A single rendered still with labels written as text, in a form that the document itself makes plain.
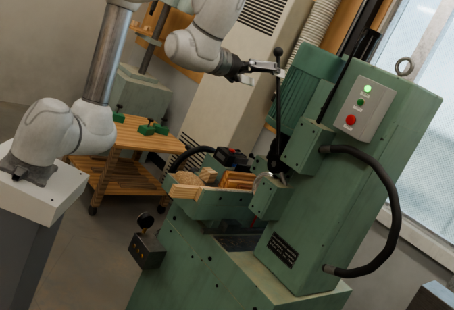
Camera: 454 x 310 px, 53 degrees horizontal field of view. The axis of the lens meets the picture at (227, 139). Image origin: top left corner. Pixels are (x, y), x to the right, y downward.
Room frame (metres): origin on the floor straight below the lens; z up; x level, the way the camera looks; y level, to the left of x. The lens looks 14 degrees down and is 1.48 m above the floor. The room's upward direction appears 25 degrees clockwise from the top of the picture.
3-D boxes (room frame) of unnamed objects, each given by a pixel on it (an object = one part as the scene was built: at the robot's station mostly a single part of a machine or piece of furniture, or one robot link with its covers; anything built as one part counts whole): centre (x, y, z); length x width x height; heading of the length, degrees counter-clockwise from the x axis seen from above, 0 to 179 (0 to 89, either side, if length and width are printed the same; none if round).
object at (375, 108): (1.28, -0.31, 1.40); 0.10 x 0.06 x 0.16; 46
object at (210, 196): (1.58, -0.21, 0.93); 0.60 x 0.02 x 0.06; 136
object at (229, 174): (1.64, -0.12, 0.94); 0.19 x 0.02 x 0.07; 136
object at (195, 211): (1.68, -0.10, 0.87); 0.61 x 0.30 x 0.06; 136
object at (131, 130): (2.97, 0.60, 0.32); 0.66 x 0.57 x 0.64; 139
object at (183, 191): (1.52, -0.10, 0.92); 0.54 x 0.02 x 0.04; 136
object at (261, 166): (1.59, -0.19, 1.03); 0.14 x 0.07 x 0.09; 46
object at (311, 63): (1.60, -0.18, 1.35); 0.18 x 0.18 x 0.31
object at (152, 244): (1.51, 0.10, 0.58); 0.12 x 0.08 x 0.08; 46
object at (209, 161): (1.74, -0.04, 0.91); 0.15 x 0.14 x 0.09; 136
